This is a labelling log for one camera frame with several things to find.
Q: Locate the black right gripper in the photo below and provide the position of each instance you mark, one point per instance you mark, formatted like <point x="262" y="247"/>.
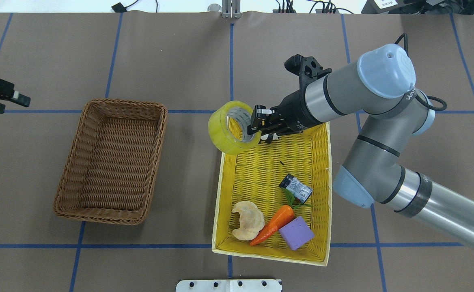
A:
<point x="293" y="109"/>

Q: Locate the yellow tape roll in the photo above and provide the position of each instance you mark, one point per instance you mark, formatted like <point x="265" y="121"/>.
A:
<point x="228" y="128"/>

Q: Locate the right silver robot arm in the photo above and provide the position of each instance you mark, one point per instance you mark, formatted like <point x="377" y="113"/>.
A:
<point x="382" y="83"/>

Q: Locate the yellow woven basket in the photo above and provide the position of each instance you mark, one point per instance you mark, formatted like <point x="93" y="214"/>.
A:
<point x="255" y="175"/>

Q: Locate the brown wicker basket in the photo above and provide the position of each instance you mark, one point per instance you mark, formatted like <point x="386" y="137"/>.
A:
<point x="111" y="169"/>

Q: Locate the panda figurine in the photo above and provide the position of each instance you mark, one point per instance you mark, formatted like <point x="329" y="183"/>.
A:
<point x="269" y="138"/>

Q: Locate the toy carrot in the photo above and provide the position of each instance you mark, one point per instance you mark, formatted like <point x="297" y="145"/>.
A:
<point x="281" y="218"/>

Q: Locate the beige cracker toy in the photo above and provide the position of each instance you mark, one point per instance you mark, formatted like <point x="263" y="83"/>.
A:
<point x="251" y="220"/>

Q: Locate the purple foam block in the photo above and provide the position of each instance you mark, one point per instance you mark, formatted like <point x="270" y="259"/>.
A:
<point x="296" y="233"/>

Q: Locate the small black device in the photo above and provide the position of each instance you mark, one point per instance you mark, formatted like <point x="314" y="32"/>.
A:
<point x="119" y="8"/>

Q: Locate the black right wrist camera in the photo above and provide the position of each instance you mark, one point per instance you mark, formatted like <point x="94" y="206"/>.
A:
<point x="308" y="70"/>

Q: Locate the aluminium frame post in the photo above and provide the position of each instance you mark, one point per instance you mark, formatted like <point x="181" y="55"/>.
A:
<point x="231" y="9"/>

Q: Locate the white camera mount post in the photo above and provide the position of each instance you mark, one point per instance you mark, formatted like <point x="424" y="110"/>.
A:
<point x="230" y="285"/>

